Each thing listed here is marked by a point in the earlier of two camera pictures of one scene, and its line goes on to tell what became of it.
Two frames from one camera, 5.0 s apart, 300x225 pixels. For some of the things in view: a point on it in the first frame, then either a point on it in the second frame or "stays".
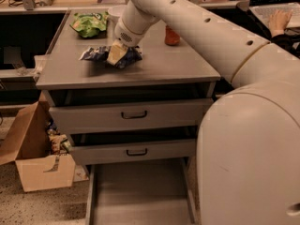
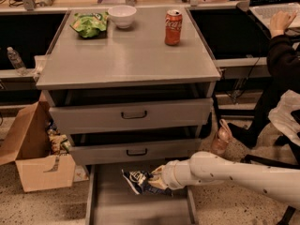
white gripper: (127, 36) -> (169, 174)
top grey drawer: (179, 113) stays
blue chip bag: (101, 54) -> (140, 182)
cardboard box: (26, 148) stays
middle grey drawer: (134, 148) stays
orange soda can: (172, 37) stays
